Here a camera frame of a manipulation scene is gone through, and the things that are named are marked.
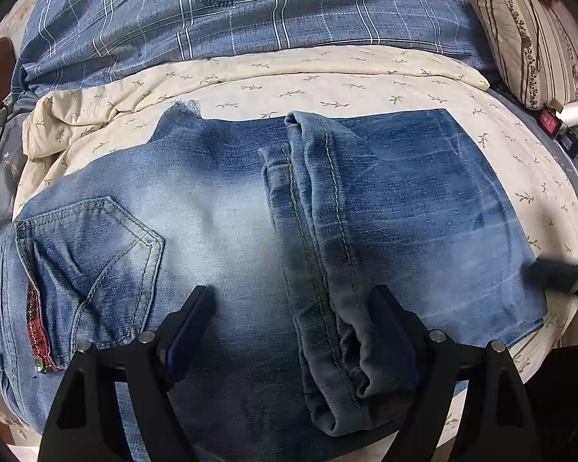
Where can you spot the beige striped pillow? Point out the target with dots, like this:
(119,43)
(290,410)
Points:
(530,43)

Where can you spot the small red box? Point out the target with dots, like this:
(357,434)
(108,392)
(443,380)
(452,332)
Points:
(550,120)

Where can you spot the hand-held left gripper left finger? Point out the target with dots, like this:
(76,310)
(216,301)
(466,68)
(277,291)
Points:
(189,337)

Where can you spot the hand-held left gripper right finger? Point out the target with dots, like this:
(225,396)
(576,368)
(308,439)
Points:
(396,318)

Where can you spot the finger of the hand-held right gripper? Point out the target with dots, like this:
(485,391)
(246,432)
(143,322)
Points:
(558,274)

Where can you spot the blue denim pants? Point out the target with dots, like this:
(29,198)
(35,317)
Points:
(212,231)

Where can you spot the grey star-print bedsheet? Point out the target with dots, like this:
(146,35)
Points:
(2,178)

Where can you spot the cream leaf-print quilt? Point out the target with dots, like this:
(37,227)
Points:
(347,84)

